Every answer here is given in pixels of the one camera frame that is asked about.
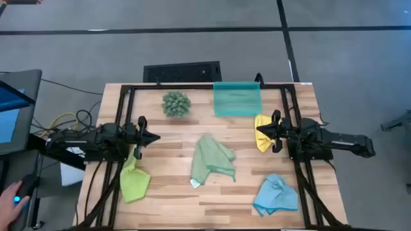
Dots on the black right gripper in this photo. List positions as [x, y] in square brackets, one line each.
[282, 131]

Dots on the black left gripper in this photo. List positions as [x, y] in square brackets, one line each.
[141, 134]

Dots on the yellow microfiber towel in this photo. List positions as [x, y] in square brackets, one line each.
[261, 141]

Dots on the sage green microfiber towel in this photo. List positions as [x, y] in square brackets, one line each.
[210, 157]

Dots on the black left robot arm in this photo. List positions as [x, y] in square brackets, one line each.
[106, 136]

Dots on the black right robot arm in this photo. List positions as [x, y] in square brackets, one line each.
[346, 142]

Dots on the teal translucent plastic basket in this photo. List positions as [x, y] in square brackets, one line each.
[237, 99]

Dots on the lime green microfiber towel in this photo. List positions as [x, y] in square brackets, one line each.
[133, 183]

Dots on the light blue microfiber towel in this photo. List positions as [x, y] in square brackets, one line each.
[276, 195]

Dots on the artificial green potted plant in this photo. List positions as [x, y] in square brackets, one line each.
[176, 104]

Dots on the black clamp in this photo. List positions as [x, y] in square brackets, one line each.
[258, 78]

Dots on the white paper sheet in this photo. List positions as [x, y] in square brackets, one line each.
[72, 174]

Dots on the black desk beam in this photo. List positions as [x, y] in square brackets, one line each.
[54, 150]

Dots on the grey monitor with blue screen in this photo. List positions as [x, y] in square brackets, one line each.
[30, 112]

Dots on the black device with blue light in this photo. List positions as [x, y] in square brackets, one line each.
[27, 186]

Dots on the grey side desk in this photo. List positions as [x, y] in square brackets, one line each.
[19, 163]

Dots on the person's hand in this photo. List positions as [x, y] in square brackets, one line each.
[8, 205]

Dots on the dark bar with orange tip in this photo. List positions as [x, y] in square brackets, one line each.
[19, 1]

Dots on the black metal table frame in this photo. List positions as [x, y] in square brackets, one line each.
[205, 86]

